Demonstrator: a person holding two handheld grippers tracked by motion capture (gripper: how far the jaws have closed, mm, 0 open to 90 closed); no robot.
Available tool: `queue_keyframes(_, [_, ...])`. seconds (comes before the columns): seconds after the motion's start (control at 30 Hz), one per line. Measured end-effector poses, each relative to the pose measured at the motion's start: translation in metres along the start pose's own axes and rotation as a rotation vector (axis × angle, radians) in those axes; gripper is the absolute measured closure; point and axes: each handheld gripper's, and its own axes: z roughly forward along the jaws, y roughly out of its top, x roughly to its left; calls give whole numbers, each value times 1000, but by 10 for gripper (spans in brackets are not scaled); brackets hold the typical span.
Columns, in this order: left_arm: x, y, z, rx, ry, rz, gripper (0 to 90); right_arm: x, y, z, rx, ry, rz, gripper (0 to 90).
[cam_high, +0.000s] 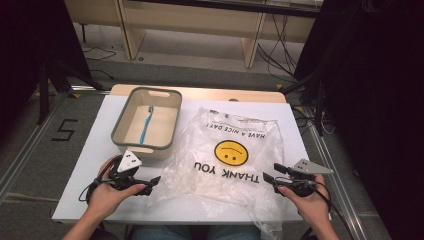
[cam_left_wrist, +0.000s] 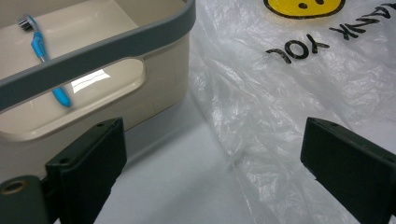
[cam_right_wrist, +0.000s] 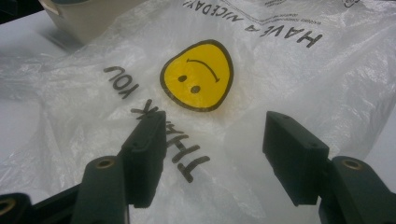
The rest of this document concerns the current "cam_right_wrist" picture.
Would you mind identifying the white smiley-face plastic bag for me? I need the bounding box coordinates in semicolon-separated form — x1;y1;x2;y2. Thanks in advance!
0;0;396;224

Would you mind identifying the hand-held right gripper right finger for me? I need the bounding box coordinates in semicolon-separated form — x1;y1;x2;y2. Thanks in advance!
262;110;396;224

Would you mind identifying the beige bin with grey rim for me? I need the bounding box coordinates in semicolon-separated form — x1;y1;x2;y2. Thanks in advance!
38;0;148;45

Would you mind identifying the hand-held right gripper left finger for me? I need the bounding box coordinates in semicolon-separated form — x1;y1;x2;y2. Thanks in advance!
70;110;168;224

